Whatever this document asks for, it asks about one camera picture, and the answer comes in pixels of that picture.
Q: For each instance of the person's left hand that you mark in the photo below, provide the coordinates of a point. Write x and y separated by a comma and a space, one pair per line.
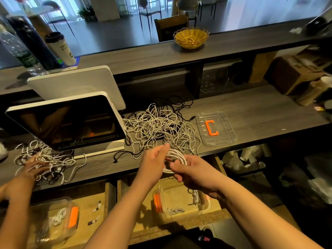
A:
150, 166

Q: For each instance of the small white connector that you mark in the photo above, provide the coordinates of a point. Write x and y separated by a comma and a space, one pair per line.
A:
97, 206
92, 222

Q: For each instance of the yellow woven basket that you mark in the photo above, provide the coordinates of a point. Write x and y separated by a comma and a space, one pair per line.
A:
191, 38

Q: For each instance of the green potted plant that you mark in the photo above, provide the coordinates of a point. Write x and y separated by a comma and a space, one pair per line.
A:
86, 13

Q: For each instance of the clear container drawer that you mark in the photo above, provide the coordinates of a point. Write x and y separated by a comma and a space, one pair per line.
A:
179, 197
44, 236

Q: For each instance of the black thermos bottle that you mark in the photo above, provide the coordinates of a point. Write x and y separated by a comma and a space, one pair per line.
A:
36, 41

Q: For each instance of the wooden drawer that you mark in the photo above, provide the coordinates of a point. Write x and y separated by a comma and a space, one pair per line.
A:
223, 217
98, 233

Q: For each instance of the pile of white containers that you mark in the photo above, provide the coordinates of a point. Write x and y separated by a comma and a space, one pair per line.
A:
249, 155

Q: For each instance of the white headset device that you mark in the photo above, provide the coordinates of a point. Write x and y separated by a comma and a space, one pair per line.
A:
2, 151

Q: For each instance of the person's right forearm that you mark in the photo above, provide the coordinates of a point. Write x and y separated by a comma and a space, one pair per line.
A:
264, 220

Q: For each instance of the round wooden table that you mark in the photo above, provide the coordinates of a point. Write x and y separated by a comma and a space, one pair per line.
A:
36, 12

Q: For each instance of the black device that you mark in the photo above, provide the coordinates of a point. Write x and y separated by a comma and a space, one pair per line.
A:
320, 22

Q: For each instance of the grey wooden bar counter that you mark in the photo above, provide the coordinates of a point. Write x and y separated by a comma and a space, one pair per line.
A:
145, 54

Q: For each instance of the clear plastic water bottle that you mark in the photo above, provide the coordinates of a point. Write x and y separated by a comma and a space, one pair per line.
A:
23, 54

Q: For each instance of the brown cardboard box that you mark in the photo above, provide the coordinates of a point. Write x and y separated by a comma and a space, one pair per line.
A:
295, 75

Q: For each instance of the brown wooden chair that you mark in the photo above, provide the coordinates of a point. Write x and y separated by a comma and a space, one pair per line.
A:
171, 28

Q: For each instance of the flat cardboard sheet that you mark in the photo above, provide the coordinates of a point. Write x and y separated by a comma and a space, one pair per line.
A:
262, 67

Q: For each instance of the blue white notebook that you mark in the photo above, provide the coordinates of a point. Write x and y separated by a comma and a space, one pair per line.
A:
77, 60

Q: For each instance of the white touchscreen monitor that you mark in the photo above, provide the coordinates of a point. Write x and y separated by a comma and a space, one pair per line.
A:
65, 121

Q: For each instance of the person's right hand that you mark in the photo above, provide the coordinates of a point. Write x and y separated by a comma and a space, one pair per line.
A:
199, 173

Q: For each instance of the white paper coffee cup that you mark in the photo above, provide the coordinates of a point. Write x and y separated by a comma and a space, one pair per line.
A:
61, 50

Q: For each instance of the person's left forearm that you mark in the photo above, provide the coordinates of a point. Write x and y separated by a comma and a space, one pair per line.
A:
122, 220

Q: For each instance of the black metal chair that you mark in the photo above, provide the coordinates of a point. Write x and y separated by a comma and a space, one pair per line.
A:
54, 5
188, 5
149, 7

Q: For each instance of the white customer display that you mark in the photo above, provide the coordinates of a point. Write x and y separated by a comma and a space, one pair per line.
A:
78, 85

